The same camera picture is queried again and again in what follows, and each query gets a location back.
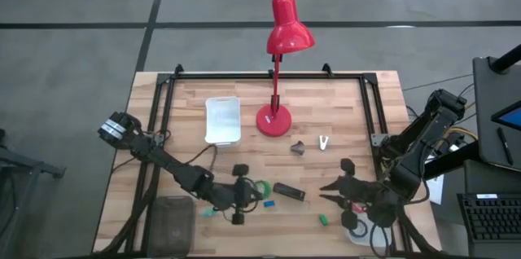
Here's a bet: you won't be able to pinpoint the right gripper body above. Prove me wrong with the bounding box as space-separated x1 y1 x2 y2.
340 158 402 230

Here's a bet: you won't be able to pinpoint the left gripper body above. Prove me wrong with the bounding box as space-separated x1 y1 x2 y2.
209 164 251 226

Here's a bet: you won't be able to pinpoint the green tape roll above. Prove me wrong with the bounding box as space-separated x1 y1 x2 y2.
252 179 273 202

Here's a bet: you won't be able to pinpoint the black stapler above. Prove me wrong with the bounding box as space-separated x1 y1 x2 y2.
271 182 307 203

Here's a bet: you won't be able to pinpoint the white paper sheet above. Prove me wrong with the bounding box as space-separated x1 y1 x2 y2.
425 173 444 205

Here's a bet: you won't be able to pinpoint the dark grey translucent bin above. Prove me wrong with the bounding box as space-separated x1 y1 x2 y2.
147 195 197 257

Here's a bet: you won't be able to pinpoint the white shallow plastic tray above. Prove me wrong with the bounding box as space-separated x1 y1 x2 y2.
204 95 242 147

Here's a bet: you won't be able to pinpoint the black keyboard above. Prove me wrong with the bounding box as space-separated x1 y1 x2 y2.
456 192 521 246

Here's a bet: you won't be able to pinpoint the black pen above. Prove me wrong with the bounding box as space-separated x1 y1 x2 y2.
496 126 514 166

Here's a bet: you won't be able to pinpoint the dark grey stand platform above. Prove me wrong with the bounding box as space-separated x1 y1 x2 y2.
471 55 521 173

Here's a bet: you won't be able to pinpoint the red desk lamp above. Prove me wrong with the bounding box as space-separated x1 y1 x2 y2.
255 0 317 138

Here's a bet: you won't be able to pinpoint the monitor with blue screen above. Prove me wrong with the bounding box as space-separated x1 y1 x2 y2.
490 99 521 132

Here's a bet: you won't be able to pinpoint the black vertical pole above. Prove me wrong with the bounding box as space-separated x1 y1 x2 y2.
487 44 521 75

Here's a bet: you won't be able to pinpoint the black metal floor stand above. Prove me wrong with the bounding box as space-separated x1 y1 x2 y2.
0 128 67 259

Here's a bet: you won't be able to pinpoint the brown arm cable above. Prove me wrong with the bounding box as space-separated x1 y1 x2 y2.
185 143 219 171

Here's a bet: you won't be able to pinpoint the yellow cables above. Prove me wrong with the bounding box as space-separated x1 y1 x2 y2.
442 125 478 147

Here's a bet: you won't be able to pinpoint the black aluminium table frame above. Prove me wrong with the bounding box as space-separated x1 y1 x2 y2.
124 63 412 259

